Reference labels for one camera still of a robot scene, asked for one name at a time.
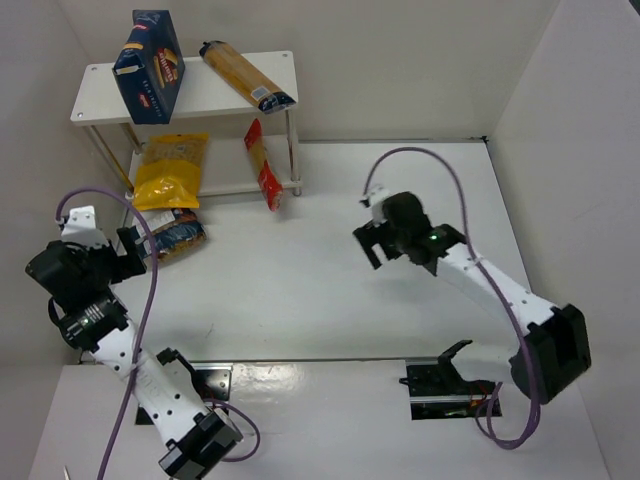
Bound red spaghetti bag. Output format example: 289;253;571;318
244;118;284;212

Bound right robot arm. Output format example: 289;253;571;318
353;187;591;405

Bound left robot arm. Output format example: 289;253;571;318
25;228;242;479

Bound yellow pasta bag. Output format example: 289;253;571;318
133;133;209;211

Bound white two-tier shelf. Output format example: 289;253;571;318
70;57;302;198

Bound blue pasta box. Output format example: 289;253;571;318
112;10;185;125

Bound dark blue fusilli bag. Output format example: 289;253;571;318
146;208;207;262

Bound dark-ended spaghetti bag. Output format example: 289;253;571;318
199;41;297;115

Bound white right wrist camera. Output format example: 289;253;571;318
360;185;391;224

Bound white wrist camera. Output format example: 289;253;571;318
60;205;109;249
360;185;391;224

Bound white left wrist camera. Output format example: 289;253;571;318
60;205;109;249

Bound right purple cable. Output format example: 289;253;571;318
365;146;542;449

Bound purple cable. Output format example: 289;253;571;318
54;186;261;480
365;146;542;449

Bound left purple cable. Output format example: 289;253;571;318
54;186;261;480

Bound aluminium table edge rail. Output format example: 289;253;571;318
79;353;551;366

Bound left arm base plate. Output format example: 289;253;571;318
192;363;233;409

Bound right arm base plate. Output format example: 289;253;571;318
399;360;495;421

